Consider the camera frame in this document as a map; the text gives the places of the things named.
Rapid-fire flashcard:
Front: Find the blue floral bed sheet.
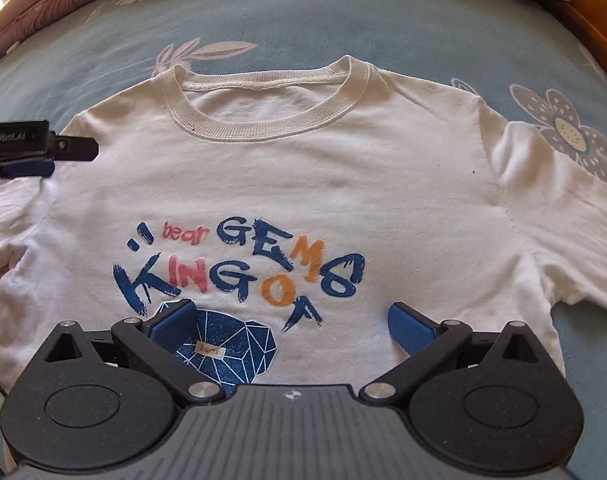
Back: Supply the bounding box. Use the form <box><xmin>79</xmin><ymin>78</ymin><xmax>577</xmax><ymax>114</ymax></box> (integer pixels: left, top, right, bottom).
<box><xmin>0</xmin><ymin>0</ymin><xmax>607</xmax><ymax>480</ymax></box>

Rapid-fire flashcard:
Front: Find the white printed sweatshirt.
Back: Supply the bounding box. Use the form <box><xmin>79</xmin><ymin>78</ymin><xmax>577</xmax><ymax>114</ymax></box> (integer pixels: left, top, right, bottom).
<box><xmin>0</xmin><ymin>56</ymin><xmax>607</xmax><ymax>387</ymax></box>

